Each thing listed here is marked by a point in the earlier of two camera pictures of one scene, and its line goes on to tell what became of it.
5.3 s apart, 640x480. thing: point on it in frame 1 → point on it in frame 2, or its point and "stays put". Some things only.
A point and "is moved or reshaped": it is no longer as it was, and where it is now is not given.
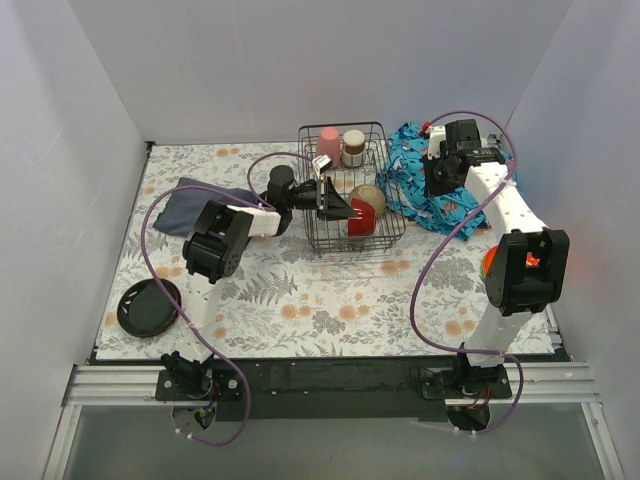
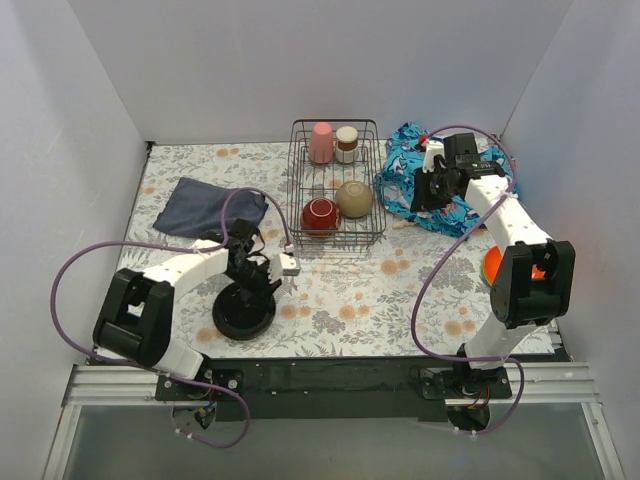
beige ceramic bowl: [372, 194] is moved or reshaped
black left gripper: [324, 198] → [261, 288]
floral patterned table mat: [429, 299] stays put
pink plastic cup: [328, 143] is moved or reshaped
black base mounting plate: [332, 389] stays put
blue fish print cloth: [403, 178] stays put
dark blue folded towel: [181, 214] stays put
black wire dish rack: [350, 199] is moved or reshaped
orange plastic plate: [531, 261] stays put
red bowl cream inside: [365, 226] → [320, 216]
